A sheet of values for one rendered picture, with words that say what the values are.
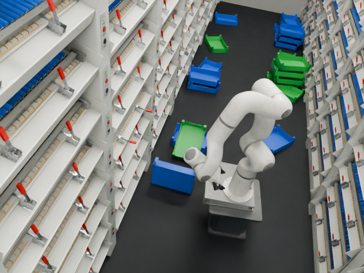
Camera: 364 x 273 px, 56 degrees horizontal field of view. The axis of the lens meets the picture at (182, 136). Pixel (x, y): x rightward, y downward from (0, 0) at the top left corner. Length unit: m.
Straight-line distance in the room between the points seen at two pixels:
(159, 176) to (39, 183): 1.43
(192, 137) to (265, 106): 1.32
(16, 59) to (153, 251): 1.61
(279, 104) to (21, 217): 1.04
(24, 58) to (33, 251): 0.62
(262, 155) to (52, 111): 1.11
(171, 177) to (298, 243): 0.95
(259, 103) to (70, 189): 0.83
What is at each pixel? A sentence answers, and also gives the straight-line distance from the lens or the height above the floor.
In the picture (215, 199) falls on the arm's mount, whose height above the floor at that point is 0.34.
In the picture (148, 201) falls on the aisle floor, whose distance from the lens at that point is 2.40.
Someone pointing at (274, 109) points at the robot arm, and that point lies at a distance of 1.49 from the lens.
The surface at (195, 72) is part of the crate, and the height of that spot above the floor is 0.08.
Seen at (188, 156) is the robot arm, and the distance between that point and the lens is 1.60.
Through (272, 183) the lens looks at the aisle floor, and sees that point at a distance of 2.71.
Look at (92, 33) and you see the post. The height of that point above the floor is 1.43.
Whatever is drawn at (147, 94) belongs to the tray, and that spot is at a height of 0.72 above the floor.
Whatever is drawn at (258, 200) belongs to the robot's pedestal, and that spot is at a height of 0.28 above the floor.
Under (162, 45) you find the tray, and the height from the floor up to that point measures 0.92.
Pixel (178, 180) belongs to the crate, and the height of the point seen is 0.12.
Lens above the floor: 1.95
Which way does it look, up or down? 43 degrees down
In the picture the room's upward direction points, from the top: 9 degrees clockwise
